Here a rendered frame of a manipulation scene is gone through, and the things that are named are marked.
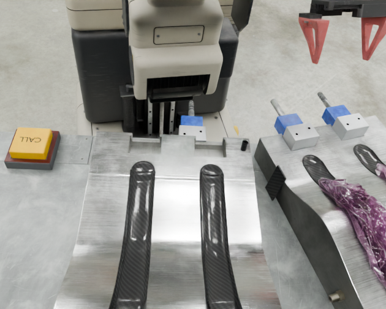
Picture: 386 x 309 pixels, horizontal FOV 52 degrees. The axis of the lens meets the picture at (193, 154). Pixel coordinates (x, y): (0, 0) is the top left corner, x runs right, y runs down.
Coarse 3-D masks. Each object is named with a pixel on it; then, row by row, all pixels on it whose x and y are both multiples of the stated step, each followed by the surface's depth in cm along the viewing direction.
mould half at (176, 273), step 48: (96, 144) 64; (192, 144) 66; (240, 144) 67; (96, 192) 59; (192, 192) 60; (240, 192) 61; (96, 240) 54; (192, 240) 55; (240, 240) 56; (96, 288) 47; (192, 288) 48; (240, 288) 48
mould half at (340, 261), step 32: (320, 128) 76; (384, 128) 78; (256, 160) 76; (288, 160) 70; (352, 160) 71; (384, 160) 72; (288, 192) 66; (320, 192) 64; (384, 192) 63; (320, 224) 58; (320, 256) 60; (352, 256) 55; (352, 288) 54; (384, 288) 54
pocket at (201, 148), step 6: (198, 144) 68; (204, 144) 68; (210, 144) 68; (216, 144) 68; (222, 144) 68; (198, 150) 69; (204, 150) 69; (210, 150) 69; (216, 150) 69; (222, 150) 69; (210, 156) 68; (216, 156) 68; (222, 156) 68
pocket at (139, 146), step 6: (132, 144) 68; (138, 144) 68; (144, 144) 68; (150, 144) 68; (156, 144) 68; (132, 150) 67; (138, 150) 68; (144, 150) 68; (150, 150) 68; (156, 150) 68
